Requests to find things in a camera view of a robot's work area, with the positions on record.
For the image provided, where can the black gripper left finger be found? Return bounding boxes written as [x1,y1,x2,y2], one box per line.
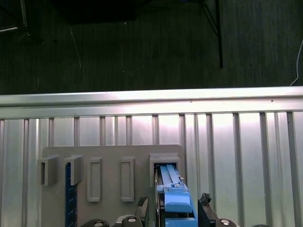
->
[81,196,150,227]

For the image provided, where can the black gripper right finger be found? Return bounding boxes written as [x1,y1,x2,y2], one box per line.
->
[197,192,235,227]

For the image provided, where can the hard disk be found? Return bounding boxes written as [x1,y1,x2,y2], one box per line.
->
[153,162,198,227]

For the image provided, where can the grey parts rack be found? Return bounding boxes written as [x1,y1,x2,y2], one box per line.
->
[37,144,187,227]

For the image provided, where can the blue RAM stick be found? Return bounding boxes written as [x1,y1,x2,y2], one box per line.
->
[65,162,78,227]

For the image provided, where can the black metal chair leg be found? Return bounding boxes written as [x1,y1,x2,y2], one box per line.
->
[202,0,224,69]

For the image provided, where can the chrome chair base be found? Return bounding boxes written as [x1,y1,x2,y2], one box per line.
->
[0,0,45,47]

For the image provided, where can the white cable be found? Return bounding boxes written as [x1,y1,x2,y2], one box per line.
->
[290,37,303,87]

